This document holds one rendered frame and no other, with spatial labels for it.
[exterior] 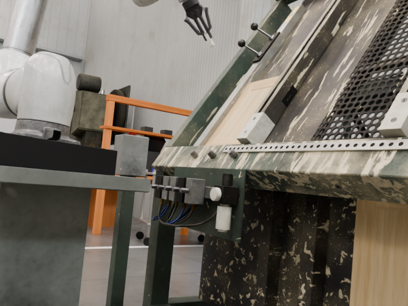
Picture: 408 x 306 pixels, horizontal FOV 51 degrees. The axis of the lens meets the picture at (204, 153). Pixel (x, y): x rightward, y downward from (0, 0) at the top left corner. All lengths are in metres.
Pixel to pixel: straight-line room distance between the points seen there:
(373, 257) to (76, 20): 10.60
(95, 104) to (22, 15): 6.01
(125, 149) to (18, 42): 0.63
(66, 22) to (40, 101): 10.06
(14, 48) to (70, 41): 9.74
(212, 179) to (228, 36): 4.94
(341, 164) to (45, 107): 0.83
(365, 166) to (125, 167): 1.10
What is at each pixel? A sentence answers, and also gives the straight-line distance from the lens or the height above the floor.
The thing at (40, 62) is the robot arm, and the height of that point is 1.06.
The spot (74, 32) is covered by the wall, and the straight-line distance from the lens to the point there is 11.38.
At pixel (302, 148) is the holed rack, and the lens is 1.28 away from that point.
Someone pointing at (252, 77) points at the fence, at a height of 1.26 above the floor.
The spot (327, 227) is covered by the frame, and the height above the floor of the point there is 0.64.
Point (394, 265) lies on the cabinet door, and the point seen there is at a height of 0.58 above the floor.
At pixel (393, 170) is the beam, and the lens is 1.04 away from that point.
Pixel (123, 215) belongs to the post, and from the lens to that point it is 1.93.
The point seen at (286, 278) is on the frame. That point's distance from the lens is 1.66.
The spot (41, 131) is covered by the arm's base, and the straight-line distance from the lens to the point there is 1.31.
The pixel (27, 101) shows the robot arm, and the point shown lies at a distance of 1.35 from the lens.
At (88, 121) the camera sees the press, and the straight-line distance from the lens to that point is 7.50.
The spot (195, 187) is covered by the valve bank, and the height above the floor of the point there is 0.73.
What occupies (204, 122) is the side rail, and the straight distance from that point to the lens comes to 2.14.
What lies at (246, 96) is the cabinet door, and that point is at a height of 1.15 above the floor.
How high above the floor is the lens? 0.76
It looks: 4 degrees up
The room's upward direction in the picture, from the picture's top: 5 degrees clockwise
